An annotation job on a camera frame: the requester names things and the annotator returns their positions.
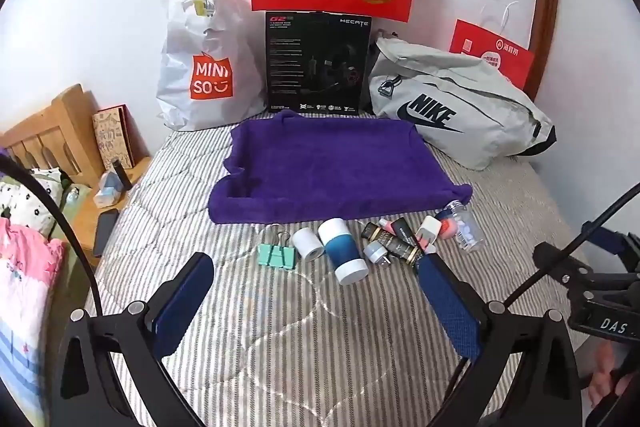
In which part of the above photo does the tissue pack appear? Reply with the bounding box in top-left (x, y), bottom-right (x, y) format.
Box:
top-left (94, 172), bottom-right (122, 208)

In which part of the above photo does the black cable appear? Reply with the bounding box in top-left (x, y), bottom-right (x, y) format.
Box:
top-left (0, 154), bottom-right (103, 320)
top-left (502, 183), bottom-right (640, 305)

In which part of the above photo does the floral pillow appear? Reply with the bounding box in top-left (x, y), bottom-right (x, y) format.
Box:
top-left (0, 166), bottom-right (66, 239)

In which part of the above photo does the white wall charger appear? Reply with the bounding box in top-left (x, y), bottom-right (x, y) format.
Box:
top-left (414, 215), bottom-right (441, 253)

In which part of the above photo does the small black cylinder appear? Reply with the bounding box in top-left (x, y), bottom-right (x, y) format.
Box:
top-left (112, 159), bottom-right (132, 194)

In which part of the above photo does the dark cosmetic tube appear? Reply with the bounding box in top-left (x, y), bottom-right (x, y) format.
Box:
top-left (389, 219), bottom-right (427, 266)

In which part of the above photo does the pink jar blue lid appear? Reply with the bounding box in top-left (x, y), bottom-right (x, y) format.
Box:
top-left (438, 214), bottom-right (464, 241)

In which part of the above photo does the black headset box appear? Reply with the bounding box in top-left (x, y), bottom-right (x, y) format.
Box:
top-left (264, 10), bottom-right (374, 116)

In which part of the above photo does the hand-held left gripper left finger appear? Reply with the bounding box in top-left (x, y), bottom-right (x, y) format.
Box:
top-left (51, 252), bottom-right (216, 427)

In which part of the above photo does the small red paper bag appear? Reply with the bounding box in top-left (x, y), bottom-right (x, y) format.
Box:
top-left (448, 0), bottom-right (535, 90)

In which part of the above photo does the wooden headboard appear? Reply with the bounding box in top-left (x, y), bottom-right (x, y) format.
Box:
top-left (0, 83), bottom-right (107, 188)

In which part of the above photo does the grey sports bag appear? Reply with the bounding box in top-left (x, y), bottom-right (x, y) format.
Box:
top-left (368, 34), bottom-right (557, 171)

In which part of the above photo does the patterned notebook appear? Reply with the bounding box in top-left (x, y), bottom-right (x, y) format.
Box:
top-left (92, 104), bottom-right (137, 170)

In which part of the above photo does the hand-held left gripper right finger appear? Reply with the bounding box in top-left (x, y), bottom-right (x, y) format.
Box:
top-left (415, 252), bottom-right (584, 427)

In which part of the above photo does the person's right hand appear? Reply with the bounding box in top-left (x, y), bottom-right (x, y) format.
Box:
top-left (584, 341), bottom-right (628, 409)

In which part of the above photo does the pink patterned bedding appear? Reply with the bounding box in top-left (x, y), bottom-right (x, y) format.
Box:
top-left (0, 217), bottom-right (67, 408)

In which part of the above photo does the teal binder clip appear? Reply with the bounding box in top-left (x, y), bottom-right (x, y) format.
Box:
top-left (257, 224), bottom-right (296, 271)

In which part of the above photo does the blue and white bottle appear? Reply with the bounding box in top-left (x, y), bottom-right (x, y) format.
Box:
top-left (318, 217), bottom-right (366, 286)

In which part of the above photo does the wooden nightstand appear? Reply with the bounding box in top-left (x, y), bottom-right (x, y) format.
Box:
top-left (65, 156), bottom-right (152, 259)

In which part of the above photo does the black tube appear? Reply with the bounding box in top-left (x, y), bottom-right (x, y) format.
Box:
top-left (360, 222), bottom-right (397, 249)

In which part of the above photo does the purple towel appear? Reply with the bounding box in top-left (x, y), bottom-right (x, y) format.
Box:
top-left (207, 109), bottom-right (474, 226)

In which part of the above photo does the white plastic shopping bag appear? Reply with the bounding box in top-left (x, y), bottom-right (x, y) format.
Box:
top-left (156, 0), bottom-right (267, 132)

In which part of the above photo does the clear plastic bottle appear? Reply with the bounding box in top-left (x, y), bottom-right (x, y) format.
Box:
top-left (434, 198), bottom-right (486, 253)

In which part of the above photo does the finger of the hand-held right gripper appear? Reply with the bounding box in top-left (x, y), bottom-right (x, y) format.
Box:
top-left (580, 219), bottom-right (640, 265)
top-left (532, 243), bottom-right (640, 294)

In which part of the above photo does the grey striped quilt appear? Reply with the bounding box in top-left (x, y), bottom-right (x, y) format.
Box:
top-left (85, 107), bottom-right (618, 427)

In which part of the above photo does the white tape roll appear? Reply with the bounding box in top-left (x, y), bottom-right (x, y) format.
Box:
top-left (292, 227), bottom-right (326, 264)

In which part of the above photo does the black smartphone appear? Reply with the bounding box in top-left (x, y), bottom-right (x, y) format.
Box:
top-left (92, 208), bottom-right (120, 258)

